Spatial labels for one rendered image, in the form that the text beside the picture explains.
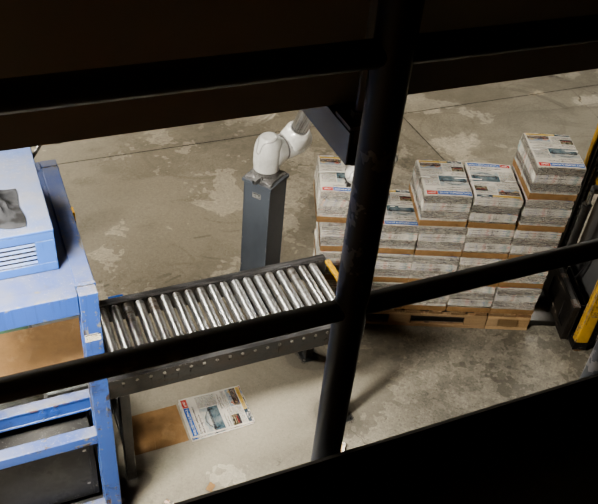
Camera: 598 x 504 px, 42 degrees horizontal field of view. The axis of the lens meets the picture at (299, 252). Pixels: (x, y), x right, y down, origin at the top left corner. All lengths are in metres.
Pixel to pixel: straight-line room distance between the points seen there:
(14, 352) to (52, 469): 0.57
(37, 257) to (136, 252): 2.55
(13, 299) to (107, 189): 3.26
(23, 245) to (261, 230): 2.00
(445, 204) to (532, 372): 1.27
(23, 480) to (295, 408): 1.58
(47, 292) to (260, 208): 1.90
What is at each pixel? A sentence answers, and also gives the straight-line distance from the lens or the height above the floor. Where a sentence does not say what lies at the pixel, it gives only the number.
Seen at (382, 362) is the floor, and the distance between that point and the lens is 4.99.
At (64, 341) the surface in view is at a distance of 3.96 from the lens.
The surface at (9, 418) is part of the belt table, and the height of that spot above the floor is 0.78.
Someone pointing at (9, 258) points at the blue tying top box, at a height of 1.64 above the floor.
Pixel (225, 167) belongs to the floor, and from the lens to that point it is 6.50.
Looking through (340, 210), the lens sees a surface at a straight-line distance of 4.57.
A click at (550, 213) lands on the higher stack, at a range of 4.85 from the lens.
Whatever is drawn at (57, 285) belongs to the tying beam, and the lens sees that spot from 3.13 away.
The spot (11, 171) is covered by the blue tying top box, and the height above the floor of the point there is 1.75.
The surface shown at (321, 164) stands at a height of 1.06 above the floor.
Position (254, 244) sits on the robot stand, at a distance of 4.87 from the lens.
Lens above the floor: 3.63
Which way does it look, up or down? 40 degrees down
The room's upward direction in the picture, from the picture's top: 6 degrees clockwise
